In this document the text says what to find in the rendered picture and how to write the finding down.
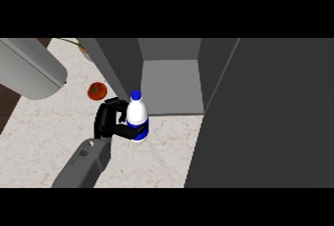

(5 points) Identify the grey open cabinet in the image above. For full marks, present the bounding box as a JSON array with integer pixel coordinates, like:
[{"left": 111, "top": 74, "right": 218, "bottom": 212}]
[{"left": 77, "top": 37, "right": 241, "bottom": 117}]

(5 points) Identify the pale grey rounded cylinder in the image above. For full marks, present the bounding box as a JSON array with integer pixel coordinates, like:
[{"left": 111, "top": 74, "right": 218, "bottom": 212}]
[{"left": 0, "top": 37, "right": 69, "bottom": 102}]

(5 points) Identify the white blue water bottle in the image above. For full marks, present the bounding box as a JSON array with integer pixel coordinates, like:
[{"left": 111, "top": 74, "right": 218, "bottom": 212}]
[{"left": 124, "top": 89, "right": 150, "bottom": 144}]

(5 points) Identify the red tomato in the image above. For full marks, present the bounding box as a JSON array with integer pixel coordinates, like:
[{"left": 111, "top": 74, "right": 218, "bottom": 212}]
[{"left": 85, "top": 81, "right": 108, "bottom": 102}]

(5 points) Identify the dark grey cabinet door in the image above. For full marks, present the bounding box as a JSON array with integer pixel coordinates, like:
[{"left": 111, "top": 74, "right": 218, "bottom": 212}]
[{"left": 183, "top": 37, "right": 334, "bottom": 189}]

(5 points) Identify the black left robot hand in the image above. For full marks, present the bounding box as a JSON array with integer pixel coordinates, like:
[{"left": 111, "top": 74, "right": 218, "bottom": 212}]
[{"left": 93, "top": 96, "right": 150, "bottom": 141}]

